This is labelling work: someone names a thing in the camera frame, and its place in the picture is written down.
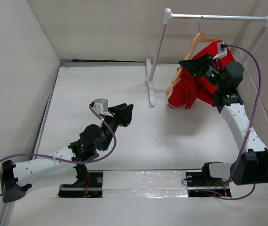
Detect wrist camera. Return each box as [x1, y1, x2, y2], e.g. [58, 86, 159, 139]
[213, 42, 228, 59]
[91, 98, 113, 117]

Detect wooden clothes hanger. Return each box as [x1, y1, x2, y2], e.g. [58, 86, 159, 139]
[166, 26, 218, 95]

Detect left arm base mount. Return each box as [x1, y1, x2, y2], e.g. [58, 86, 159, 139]
[58, 170, 104, 198]

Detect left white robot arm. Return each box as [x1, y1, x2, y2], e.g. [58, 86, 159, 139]
[0, 99, 134, 203]

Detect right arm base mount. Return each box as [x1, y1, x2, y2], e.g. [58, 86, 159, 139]
[181, 163, 232, 198]

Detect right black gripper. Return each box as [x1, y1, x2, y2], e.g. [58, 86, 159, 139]
[178, 52, 225, 90]

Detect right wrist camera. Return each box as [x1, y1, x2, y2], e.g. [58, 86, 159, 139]
[213, 42, 228, 59]

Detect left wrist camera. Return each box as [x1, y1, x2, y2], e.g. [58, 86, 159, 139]
[91, 98, 113, 117]

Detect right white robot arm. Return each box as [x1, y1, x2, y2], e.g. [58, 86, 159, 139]
[179, 53, 268, 186]

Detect white clothes rack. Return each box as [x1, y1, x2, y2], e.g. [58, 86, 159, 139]
[145, 8, 268, 108]

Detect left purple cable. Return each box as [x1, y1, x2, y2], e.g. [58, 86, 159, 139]
[0, 105, 118, 196]

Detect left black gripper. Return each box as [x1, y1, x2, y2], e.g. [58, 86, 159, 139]
[100, 103, 132, 151]

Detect red trousers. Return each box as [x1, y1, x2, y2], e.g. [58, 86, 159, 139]
[167, 40, 235, 110]

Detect silver taped foam strip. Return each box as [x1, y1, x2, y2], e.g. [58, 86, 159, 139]
[102, 170, 188, 199]

